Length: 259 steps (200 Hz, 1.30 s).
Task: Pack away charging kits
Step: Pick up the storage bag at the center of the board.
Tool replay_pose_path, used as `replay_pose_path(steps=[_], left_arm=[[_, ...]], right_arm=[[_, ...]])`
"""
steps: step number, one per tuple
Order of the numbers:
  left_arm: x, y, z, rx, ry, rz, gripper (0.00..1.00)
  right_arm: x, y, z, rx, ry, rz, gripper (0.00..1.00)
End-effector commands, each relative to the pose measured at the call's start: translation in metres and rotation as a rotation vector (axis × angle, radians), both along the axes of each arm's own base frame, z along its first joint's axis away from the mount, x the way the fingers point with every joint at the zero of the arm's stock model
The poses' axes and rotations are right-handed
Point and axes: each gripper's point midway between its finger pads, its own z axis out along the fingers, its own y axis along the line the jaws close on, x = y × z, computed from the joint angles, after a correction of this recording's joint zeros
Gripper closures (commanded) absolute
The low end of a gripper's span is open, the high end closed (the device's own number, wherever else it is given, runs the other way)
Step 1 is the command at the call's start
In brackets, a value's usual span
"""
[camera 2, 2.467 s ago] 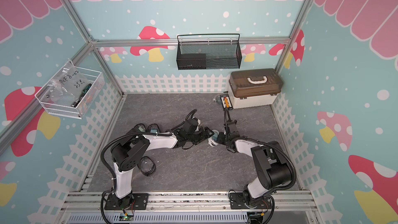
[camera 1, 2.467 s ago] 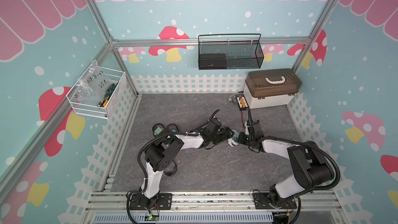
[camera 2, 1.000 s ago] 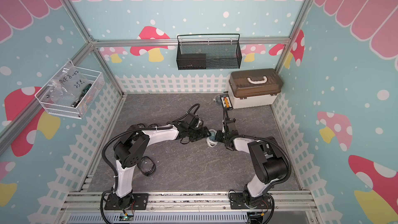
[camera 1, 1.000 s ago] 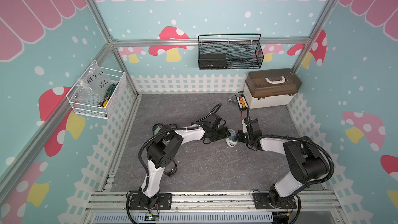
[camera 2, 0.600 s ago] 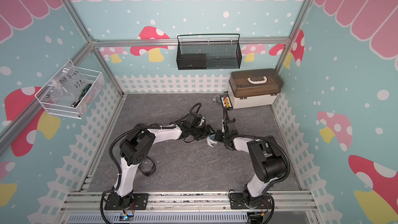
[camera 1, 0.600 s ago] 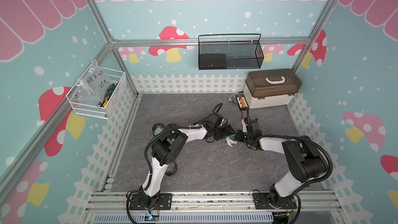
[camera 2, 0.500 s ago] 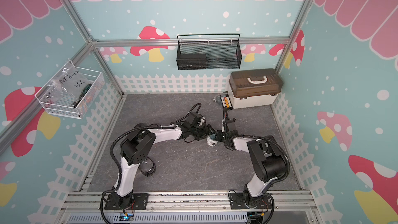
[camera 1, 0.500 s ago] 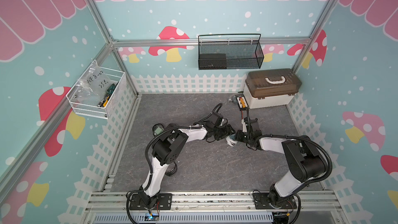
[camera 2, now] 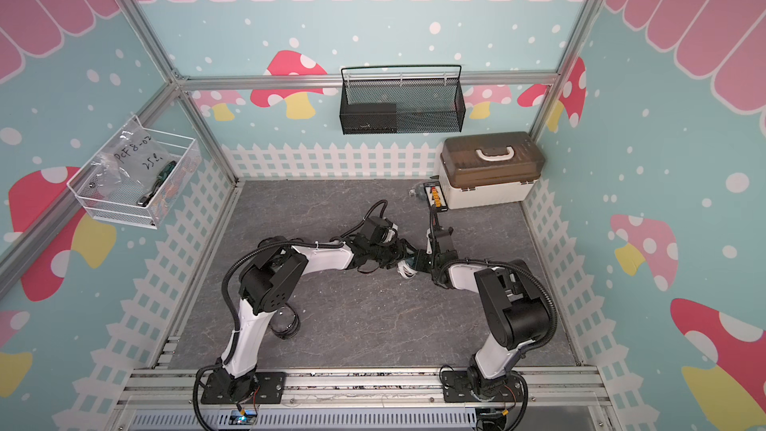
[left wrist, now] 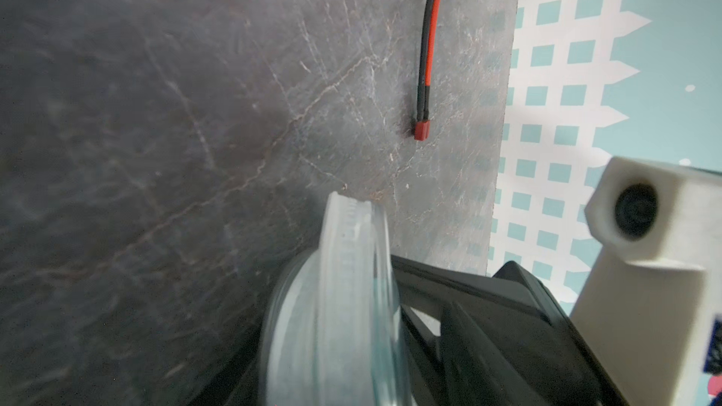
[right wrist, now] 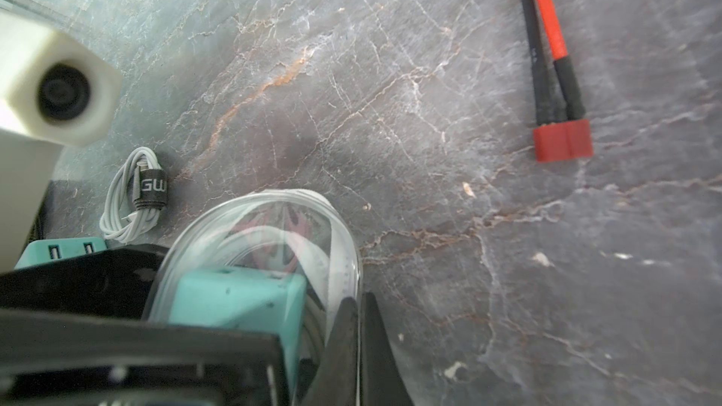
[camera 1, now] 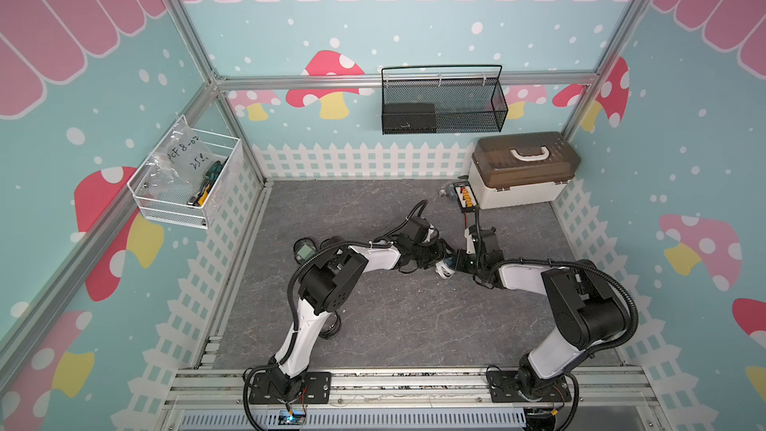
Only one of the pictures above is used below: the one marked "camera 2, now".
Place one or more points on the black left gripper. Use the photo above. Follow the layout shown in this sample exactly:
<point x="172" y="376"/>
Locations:
<point x="399" y="252"/>

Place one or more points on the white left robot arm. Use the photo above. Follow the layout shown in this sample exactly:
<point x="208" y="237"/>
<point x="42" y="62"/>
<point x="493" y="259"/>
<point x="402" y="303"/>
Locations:
<point x="261" y="282"/>

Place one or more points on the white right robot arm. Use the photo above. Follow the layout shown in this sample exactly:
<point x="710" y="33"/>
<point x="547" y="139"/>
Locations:
<point x="520" y="313"/>

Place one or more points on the black yellow battery charger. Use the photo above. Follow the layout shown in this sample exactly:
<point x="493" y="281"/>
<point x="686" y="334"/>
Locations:
<point x="435" y="197"/>

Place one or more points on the brown lid storage box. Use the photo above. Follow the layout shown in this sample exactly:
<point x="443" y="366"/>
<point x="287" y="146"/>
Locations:
<point x="490" y="169"/>

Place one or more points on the black box in basket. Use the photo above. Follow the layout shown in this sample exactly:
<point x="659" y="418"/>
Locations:
<point x="368" y="118"/>

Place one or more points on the green tool in basket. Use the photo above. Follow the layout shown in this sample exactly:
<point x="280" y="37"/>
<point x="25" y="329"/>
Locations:
<point x="164" y="174"/>

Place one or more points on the clear labelled plastic bag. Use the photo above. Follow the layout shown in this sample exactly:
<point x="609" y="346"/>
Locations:
<point x="129" y="162"/>

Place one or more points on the black wire mesh wall basket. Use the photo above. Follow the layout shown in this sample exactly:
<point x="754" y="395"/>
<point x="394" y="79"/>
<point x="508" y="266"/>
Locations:
<point x="429" y="98"/>

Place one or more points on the white wire wall basket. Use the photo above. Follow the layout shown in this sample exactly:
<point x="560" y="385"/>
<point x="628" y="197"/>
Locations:
<point x="123" y="210"/>

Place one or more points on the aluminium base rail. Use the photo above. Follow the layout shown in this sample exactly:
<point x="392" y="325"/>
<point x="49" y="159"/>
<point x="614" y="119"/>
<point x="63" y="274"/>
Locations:
<point x="560" y="398"/>

